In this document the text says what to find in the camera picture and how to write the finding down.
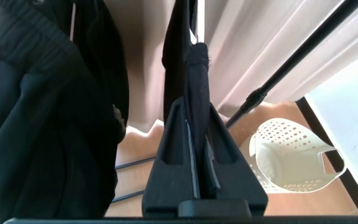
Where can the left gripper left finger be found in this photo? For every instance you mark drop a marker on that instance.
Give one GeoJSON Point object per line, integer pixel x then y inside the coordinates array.
{"type": "Point", "coordinates": [160, 186]}

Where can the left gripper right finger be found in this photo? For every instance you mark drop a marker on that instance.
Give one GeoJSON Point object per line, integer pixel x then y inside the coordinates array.
{"type": "Point", "coordinates": [241, 183]}

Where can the black garment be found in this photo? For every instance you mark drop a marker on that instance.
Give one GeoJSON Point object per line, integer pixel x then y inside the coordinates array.
{"type": "Point", "coordinates": [196, 93]}

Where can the pink clothes hanger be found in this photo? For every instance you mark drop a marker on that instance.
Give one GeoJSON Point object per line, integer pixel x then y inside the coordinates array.
{"type": "Point", "coordinates": [72, 21]}

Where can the white laundry basket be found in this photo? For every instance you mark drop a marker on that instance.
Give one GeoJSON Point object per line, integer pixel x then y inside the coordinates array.
{"type": "Point", "coordinates": [291, 161]}

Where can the black clothes rack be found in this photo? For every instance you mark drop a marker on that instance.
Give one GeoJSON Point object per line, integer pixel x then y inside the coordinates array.
{"type": "Point", "coordinates": [291, 62]}

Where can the beige curtain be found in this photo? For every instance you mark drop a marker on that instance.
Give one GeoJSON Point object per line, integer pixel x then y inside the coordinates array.
{"type": "Point", "coordinates": [259, 37]}

